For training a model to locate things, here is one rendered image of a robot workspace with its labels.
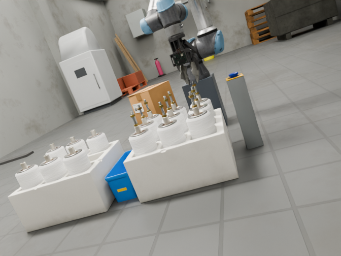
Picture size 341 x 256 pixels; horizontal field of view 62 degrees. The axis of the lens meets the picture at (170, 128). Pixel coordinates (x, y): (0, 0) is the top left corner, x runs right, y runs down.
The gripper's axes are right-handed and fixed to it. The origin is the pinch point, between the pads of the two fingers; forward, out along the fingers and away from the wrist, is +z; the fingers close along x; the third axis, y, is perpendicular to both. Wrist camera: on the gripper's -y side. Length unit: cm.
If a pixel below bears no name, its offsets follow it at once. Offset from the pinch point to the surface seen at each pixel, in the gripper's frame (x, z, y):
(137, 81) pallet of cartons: -328, 15, -491
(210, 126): 10.7, 14.7, 25.4
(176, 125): -0.6, 10.8, 28.5
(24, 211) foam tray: -69, 25, 53
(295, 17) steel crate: 41, 0, -503
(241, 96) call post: 19.0, 11.6, 3.5
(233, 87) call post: 17.1, 6.9, 4.0
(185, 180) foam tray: -2.3, 30.4, 33.8
